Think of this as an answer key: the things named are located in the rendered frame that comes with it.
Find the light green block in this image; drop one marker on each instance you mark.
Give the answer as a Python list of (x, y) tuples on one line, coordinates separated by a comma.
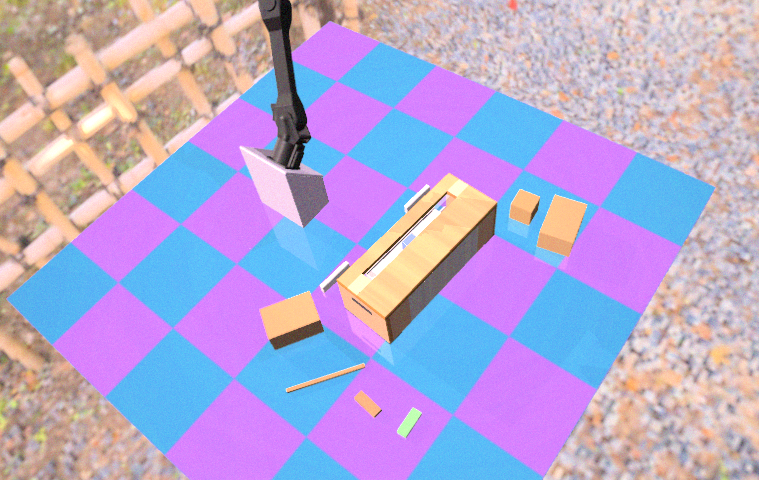
[(410, 422)]

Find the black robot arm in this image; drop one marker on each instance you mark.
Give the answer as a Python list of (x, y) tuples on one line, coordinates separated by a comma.
[(288, 112)]

